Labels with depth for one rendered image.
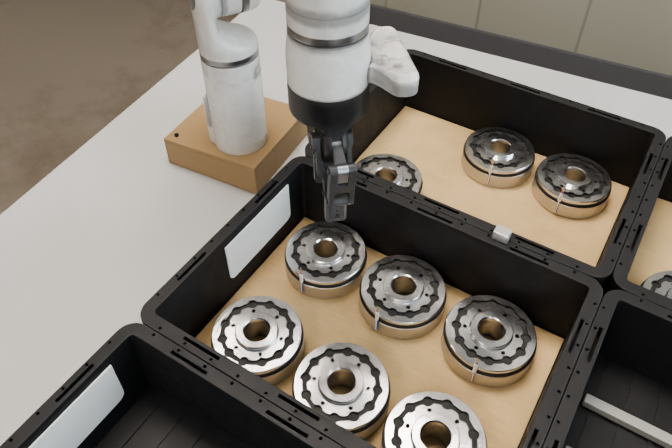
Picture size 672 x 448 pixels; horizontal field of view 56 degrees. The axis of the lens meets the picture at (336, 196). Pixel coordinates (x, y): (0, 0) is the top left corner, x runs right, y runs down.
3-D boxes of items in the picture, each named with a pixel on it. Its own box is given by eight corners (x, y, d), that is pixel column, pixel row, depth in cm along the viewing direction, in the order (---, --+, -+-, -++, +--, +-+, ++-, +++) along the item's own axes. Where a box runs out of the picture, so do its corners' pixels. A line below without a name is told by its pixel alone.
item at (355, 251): (269, 263, 79) (269, 260, 78) (314, 213, 85) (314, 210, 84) (338, 298, 75) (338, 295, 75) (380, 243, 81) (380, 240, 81)
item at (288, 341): (193, 347, 70) (192, 344, 70) (249, 285, 76) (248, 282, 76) (266, 392, 67) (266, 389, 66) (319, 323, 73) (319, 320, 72)
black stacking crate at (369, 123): (303, 214, 91) (300, 154, 83) (400, 107, 109) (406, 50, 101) (576, 342, 76) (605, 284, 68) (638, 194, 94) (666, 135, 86)
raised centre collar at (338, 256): (298, 255, 79) (298, 252, 79) (320, 230, 82) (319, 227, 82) (331, 272, 77) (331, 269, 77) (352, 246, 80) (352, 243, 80)
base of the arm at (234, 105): (204, 146, 110) (187, 59, 98) (235, 117, 116) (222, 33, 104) (249, 162, 106) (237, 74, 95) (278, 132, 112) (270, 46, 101)
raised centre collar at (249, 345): (225, 338, 71) (225, 335, 70) (252, 307, 74) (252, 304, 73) (261, 359, 69) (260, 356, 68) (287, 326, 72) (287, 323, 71)
